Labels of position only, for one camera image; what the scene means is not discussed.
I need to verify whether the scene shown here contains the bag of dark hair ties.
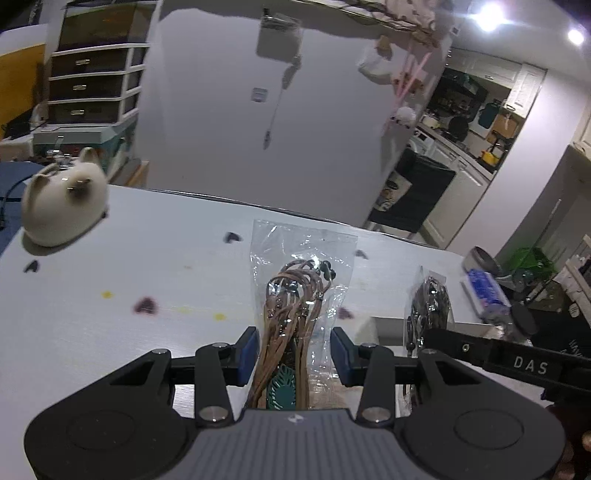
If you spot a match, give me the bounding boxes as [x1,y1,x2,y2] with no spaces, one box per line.
[403,266,452,357]

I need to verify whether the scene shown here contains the bag of brown cords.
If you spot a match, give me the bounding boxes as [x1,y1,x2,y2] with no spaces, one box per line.
[246,220,358,410]

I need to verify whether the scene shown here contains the white shallow tray box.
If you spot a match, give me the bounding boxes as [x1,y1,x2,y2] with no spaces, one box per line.
[370,315,495,347]

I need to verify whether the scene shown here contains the clear jar black lid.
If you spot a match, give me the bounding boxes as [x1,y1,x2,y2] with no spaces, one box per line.
[509,302,539,339]

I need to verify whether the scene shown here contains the blue wet wipes pack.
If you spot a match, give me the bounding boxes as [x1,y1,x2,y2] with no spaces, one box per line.
[462,269,511,323]

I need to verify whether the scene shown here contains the green plastic basket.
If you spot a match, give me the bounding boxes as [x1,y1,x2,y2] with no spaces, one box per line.
[504,247,557,280]

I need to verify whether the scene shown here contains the grey round tin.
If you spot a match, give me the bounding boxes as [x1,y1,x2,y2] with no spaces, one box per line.
[462,246,502,277]

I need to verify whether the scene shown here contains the cream cat-shaped ceramic pot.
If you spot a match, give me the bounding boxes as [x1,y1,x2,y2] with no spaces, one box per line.
[21,147,108,248]

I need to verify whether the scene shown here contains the blue patterned cushion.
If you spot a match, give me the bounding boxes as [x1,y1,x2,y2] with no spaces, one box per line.
[0,161,44,252]

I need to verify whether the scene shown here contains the white plastic drawer unit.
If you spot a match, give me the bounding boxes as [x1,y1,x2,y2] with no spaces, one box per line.
[47,43,149,125]

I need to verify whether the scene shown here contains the black power cable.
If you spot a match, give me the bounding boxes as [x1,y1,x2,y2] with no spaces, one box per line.
[0,177,29,232]

